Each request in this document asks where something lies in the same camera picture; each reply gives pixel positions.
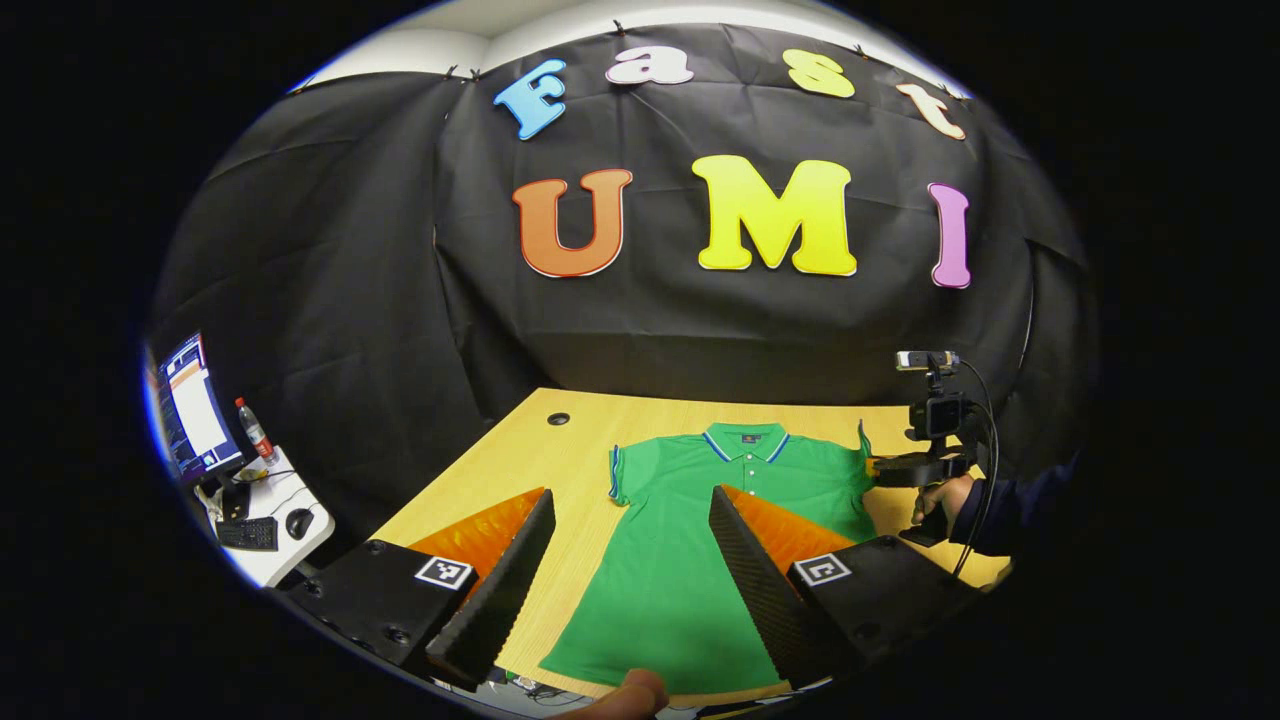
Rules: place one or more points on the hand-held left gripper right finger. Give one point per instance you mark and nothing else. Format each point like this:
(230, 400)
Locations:
(765, 600)

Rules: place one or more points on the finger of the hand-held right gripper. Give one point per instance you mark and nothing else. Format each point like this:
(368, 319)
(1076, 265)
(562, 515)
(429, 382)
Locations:
(910, 468)

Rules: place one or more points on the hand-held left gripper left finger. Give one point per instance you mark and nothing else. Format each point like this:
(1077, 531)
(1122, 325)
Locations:
(500, 600)

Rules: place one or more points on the green T-shirt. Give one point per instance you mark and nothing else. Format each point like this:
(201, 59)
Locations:
(680, 560)

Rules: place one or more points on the black computer mouse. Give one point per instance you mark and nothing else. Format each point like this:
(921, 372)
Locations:
(299, 523)

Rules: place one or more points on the black keyboard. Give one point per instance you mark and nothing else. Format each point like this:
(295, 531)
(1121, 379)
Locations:
(247, 534)

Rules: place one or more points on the clear water bottle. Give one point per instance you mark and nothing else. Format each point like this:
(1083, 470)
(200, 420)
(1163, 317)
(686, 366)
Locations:
(255, 435)

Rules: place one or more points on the computer monitor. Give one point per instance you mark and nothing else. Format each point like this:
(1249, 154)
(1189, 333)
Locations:
(195, 410)

